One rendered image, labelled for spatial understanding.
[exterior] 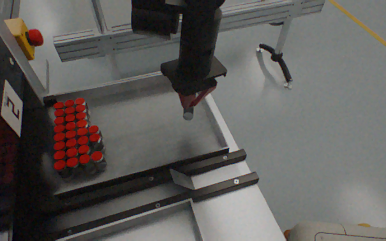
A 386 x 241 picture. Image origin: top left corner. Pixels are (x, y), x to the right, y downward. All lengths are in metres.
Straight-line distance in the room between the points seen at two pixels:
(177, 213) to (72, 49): 1.22
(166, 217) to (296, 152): 1.31
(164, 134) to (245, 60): 1.69
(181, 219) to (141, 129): 0.23
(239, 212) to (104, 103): 0.41
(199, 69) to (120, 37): 1.15
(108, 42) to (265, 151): 1.08
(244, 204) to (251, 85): 1.56
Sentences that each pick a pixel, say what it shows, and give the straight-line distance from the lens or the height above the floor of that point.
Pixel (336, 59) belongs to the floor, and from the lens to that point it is 2.48.
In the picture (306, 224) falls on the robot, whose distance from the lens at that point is 1.25.
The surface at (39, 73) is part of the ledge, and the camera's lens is 0.86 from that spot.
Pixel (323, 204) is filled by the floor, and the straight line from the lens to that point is 1.64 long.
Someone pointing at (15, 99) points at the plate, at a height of 1.02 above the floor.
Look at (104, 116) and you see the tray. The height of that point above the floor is 0.88.
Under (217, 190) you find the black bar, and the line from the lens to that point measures 0.53.
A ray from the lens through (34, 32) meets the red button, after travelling 0.75.
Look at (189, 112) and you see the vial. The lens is 0.55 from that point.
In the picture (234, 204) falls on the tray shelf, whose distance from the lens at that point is 0.54.
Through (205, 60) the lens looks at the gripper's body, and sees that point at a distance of 0.44.
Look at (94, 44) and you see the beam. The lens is 1.58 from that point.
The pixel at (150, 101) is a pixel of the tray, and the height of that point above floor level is 0.88.
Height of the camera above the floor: 1.38
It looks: 52 degrees down
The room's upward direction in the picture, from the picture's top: straight up
